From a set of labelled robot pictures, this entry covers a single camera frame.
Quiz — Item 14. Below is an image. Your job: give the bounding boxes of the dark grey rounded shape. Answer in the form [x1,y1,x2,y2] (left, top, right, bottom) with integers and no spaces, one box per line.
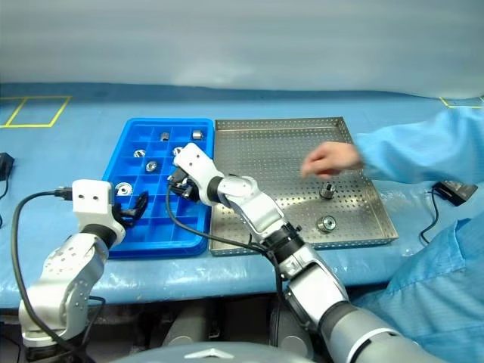
[268,302,315,355]

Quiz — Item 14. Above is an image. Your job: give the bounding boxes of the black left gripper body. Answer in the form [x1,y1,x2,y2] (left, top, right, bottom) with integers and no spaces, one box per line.
[111,203,136,228]

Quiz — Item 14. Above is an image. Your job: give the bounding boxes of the perforated metal tray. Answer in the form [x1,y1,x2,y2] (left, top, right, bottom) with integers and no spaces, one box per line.
[209,116,401,257]

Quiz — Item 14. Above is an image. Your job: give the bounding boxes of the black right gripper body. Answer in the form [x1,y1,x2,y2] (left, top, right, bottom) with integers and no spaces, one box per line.
[175,169,204,203]

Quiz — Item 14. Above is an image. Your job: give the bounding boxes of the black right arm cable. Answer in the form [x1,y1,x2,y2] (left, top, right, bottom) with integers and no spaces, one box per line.
[165,181,288,303]

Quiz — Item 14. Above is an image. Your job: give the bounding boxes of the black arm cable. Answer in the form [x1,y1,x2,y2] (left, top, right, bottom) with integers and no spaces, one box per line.
[165,181,288,303]
[11,187,107,363]

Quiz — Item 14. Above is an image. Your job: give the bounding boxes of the black power adapter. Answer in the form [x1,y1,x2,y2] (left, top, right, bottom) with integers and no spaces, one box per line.
[432,180,478,207]

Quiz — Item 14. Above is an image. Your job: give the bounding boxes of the person blue gown torso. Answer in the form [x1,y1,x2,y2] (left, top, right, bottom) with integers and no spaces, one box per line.
[351,217,484,363]

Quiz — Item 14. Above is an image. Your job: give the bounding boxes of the grey robot torso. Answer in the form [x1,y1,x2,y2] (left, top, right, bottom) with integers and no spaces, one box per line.
[128,342,315,363]

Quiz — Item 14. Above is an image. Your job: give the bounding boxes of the blue compartment tray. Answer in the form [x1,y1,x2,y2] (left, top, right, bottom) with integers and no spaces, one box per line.
[102,117,216,260]

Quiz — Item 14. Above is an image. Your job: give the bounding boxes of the small black device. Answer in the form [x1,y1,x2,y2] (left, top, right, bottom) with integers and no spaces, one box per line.
[0,152,15,181]

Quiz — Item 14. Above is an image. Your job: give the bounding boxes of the blue plastic table cover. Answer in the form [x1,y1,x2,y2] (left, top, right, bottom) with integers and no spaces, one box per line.
[0,82,484,311]

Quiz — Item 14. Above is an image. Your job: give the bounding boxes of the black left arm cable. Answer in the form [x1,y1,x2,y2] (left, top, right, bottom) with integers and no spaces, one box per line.
[11,187,107,363]

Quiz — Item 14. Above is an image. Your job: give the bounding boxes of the person bare hand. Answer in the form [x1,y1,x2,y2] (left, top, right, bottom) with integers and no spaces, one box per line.
[300,141,366,181]

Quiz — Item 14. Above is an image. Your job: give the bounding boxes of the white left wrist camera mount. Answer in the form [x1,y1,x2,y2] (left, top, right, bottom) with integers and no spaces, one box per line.
[71,180,126,243]

